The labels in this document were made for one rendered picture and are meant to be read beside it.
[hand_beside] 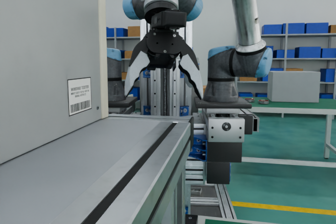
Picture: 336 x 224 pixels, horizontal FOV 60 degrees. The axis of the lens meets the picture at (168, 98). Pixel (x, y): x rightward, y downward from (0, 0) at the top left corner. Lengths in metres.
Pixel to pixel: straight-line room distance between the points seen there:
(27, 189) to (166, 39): 0.42
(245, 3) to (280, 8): 6.26
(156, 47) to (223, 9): 6.71
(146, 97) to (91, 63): 1.01
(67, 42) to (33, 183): 0.19
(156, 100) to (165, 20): 0.85
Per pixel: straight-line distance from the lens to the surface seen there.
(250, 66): 1.18
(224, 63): 1.22
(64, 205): 0.20
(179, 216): 0.52
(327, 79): 6.94
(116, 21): 7.75
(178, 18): 0.51
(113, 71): 1.27
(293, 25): 6.79
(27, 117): 0.31
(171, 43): 0.58
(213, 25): 7.22
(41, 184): 0.24
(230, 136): 1.13
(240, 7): 1.11
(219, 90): 1.22
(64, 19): 0.37
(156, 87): 1.33
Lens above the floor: 1.20
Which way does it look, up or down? 7 degrees down
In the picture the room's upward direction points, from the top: straight up
